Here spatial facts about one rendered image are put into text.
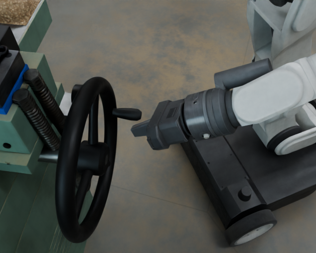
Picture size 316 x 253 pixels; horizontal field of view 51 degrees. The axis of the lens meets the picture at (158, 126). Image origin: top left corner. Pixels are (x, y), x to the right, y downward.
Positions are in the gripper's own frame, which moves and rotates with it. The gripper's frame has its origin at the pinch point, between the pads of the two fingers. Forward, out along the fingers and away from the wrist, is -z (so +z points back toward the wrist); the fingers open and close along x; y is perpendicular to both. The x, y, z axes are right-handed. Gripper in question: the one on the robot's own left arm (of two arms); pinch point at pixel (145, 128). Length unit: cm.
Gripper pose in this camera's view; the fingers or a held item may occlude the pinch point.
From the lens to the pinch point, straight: 67.8
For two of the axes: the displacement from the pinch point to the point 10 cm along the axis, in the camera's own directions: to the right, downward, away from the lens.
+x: 2.8, -6.0, 7.5
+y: -4.3, -7.7, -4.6
